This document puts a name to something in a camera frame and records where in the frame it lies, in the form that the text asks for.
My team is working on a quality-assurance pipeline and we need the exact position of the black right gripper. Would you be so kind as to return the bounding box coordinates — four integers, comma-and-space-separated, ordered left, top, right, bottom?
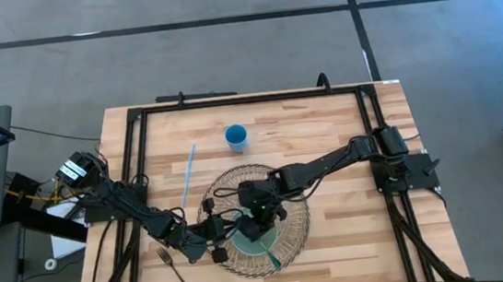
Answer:
235, 182, 291, 244

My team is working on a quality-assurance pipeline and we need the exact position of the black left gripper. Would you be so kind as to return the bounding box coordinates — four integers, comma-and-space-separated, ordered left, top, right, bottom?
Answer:
164, 196, 229, 268

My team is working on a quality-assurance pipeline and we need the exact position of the pale green ceramic bowl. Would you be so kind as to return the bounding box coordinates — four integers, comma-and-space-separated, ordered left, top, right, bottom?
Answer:
227, 206, 283, 261

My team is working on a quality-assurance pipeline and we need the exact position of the teal handled spoon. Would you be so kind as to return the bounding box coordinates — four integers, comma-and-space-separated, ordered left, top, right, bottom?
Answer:
258, 237, 284, 271

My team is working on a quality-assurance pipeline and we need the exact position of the dark metal fork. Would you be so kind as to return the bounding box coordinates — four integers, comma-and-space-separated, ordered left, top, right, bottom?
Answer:
156, 242, 199, 282

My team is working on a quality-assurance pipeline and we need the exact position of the light blue drinking straw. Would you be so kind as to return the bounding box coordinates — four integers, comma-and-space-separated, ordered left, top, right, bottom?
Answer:
174, 142, 204, 210

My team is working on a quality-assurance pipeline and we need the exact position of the round woven straw placemat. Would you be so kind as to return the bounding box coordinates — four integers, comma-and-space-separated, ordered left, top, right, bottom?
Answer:
193, 159, 316, 282

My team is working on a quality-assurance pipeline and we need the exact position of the blue plastic cup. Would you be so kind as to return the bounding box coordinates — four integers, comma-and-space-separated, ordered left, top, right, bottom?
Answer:
223, 122, 251, 156

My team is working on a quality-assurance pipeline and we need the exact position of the white paper sheet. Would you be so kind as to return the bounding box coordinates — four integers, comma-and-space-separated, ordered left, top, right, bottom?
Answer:
45, 198, 90, 261

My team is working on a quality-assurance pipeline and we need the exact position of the white tape roll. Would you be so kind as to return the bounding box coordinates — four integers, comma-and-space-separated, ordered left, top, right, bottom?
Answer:
42, 256, 59, 273

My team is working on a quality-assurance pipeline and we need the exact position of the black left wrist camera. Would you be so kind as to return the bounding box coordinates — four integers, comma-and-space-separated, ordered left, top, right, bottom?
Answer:
203, 213, 228, 244

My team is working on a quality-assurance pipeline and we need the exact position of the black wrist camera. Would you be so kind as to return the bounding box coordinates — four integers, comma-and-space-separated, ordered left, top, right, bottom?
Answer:
235, 180, 263, 206
203, 213, 228, 244

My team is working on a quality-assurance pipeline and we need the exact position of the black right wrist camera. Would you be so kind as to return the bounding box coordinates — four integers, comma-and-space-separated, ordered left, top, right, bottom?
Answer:
235, 180, 263, 206

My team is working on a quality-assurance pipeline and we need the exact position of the black aluminium table frame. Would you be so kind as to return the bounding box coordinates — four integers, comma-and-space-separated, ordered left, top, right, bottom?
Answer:
55, 60, 473, 282

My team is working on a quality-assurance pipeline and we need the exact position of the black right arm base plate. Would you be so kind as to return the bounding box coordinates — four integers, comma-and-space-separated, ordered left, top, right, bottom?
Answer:
368, 149, 443, 196

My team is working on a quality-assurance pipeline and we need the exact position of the yellow cable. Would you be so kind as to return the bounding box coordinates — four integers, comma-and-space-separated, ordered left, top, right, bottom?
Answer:
5, 182, 78, 208

